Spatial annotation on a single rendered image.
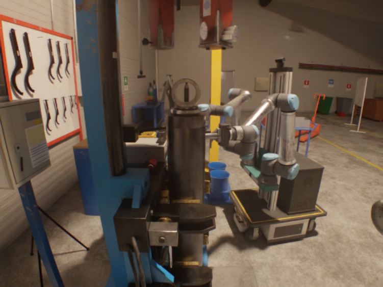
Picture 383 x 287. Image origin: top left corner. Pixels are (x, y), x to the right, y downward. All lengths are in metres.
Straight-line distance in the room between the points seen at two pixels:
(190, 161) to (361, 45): 14.68
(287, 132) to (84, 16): 1.55
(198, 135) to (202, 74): 10.81
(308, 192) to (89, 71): 2.19
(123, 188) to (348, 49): 14.40
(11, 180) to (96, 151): 0.43
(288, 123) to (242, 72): 10.46
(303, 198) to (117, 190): 1.87
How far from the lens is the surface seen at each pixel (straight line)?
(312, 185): 2.43
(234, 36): 0.96
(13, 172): 1.22
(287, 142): 1.83
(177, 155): 1.12
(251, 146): 1.36
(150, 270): 1.27
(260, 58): 12.43
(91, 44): 1.20
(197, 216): 1.10
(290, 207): 2.41
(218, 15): 0.98
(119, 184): 1.11
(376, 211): 0.50
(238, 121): 2.38
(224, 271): 1.99
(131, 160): 1.60
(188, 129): 1.07
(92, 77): 1.19
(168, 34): 1.27
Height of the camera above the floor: 1.64
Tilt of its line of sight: 17 degrees down
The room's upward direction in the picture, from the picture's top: straight up
